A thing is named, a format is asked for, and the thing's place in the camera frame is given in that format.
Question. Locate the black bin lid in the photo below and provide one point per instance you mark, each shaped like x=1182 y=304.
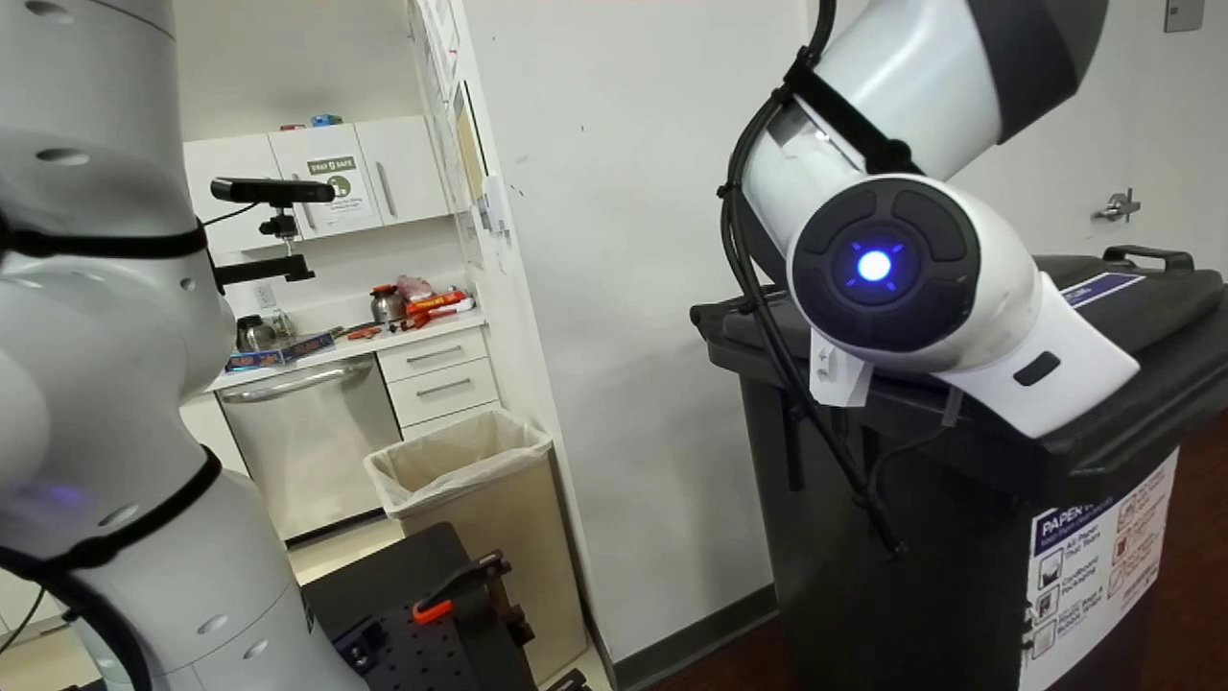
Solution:
x=1151 y=371

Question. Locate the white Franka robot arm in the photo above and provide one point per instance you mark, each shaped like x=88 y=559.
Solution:
x=115 y=321

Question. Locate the tan trash bin with liner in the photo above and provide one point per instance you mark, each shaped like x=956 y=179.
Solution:
x=493 y=511

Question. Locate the black wheelie bin body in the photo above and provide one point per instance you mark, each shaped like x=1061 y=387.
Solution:
x=897 y=575

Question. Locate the blue white lid sticker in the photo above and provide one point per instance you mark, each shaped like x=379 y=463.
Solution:
x=1108 y=289

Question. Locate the white bin instruction sticker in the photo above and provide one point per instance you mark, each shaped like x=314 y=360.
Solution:
x=1098 y=575

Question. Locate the white drawer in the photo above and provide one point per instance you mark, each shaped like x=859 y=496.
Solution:
x=443 y=391
x=435 y=355

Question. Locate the red snack package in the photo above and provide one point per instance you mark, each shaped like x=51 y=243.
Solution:
x=431 y=304

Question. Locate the white paper tag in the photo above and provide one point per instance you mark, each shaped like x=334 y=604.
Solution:
x=837 y=371

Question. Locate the papers on partition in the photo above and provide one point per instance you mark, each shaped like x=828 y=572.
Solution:
x=481 y=167

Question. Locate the silver jar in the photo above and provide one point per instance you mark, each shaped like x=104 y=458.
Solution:
x=387 y=309

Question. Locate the white countertop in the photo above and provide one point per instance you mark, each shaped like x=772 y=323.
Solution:
x=357 y=348

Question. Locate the white upper cabinets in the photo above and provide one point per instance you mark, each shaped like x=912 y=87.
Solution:
x=387 y=172

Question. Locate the stainless steel dishwasher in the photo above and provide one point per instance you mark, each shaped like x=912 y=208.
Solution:
x=309 y=446

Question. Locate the green cabinet label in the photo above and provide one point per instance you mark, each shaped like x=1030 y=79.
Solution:
x=333 y=162

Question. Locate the silver kettle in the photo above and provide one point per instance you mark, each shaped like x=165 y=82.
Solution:
x=254 y=332

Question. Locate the black perforated workbench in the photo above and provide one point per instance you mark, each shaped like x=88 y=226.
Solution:
x=387 y=628

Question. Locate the plain white door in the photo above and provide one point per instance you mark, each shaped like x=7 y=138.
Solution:
x=1151 y=128

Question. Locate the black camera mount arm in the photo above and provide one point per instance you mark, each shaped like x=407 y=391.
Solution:
x=261 y=268

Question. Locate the black stereo camera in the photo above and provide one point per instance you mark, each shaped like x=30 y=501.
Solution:
x=273 y=193

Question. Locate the grey wall plate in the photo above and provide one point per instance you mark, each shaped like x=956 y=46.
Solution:
x=1182 y=11

